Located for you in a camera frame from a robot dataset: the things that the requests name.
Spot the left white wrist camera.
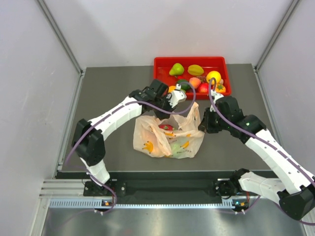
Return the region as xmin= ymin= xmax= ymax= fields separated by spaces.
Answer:
xmin=166 ymin=84 xmax=187 ymax=107

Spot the yellow orange fruit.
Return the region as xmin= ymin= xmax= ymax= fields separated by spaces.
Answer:
xmin=206 ymin=70 xmax=221 ymax=85

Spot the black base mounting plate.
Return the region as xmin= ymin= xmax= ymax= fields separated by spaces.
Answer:
xmin=83 ymin=171 xmax=242 ymax=203

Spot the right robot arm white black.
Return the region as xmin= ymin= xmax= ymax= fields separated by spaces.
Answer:
xmin=198 ymin=92 xmax=315 ymax=220

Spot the translucent banana print plastic bag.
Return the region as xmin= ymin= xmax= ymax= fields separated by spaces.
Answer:
xmin=133 ymin=102 xmax=204 ymax=159

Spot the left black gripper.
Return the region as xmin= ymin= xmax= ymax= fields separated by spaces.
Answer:
xmin=153 ymin=93 xmax=177 ymax=120

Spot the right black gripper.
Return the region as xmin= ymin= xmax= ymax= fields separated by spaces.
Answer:
xmin=198 ymin=107 xmax=231 ymax=133

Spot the yellow green mango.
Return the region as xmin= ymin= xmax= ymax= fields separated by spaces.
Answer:
xmin=168 ymin=86 xmax=176 ymax=93

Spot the green pear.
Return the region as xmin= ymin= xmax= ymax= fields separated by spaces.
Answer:
xmin=169 ymin=63 xmax=185 ymax=76

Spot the red apple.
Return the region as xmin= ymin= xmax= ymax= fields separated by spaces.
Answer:
xmin=197 ymin=83 xmax=209 ymax=93

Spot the orange persimmon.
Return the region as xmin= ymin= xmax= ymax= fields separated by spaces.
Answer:
xmin=215 ymin=84 xmax=226 ymax=93

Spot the grey slotted cable duct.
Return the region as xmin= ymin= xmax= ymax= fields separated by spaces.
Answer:
xmin=49 ymin=198 xmax=237 ymax=209

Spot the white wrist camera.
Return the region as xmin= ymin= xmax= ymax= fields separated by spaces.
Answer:
xmin=166 ymin=84 xmax=187 ymax=107
xmin=209 ymin=90 xmax=224 ymax=105

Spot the red strawberry in bag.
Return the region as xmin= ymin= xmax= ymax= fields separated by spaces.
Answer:
xmin=159 ymin=124 xmax=174 ymax=131

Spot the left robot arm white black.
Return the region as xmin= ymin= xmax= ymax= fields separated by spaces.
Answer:
xmin=71 ymin=80 xmax=186 ymax=195

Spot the pink peach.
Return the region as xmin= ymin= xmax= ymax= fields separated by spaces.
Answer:
xmin=189 ymin=77 xmax=201 ymax=89

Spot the yellow starfruit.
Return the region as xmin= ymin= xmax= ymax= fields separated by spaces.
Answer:
xmin=188 ymin=64 xmax=204 ymax=76

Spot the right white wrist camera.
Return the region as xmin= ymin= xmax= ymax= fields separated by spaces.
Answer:
xmin=209 ymin=90 xmax=224 ymax=105

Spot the aluminium frame rail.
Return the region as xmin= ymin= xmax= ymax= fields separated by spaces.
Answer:
xmin=39 ymin=179 xmax=85 ymax=198

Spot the green avocado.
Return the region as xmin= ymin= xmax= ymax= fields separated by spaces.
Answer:
xmin=177 ymin=79 xmax=190 ymax=87

